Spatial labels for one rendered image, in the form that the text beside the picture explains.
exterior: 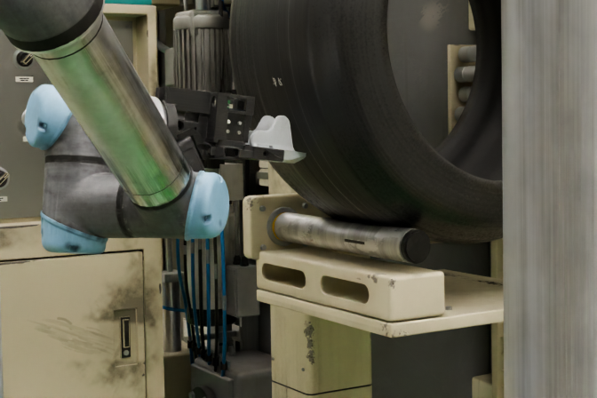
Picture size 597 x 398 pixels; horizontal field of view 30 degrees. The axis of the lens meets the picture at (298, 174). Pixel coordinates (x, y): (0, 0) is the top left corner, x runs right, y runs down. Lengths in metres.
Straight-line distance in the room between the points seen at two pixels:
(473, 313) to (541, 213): 1.30
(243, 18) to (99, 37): 0.51
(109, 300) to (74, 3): 1.03
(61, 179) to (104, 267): 0.67
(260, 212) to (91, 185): 0.49
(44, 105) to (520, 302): 1.08
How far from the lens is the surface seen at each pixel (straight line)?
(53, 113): 1.28
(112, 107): 1.08
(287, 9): 1.42
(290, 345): 1.86
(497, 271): 2.05
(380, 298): 1.45
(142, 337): 1.99
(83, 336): 1.95
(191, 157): 1.36
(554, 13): 0.22
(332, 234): 1.57
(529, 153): 0.23
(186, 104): 1.36
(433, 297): 1.47
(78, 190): 1.28
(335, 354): 1.85
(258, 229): 1.71
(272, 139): 1.41
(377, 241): 1.48
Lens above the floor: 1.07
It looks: 3 degrees down
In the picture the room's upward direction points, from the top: 1 degrees counter-clockwise
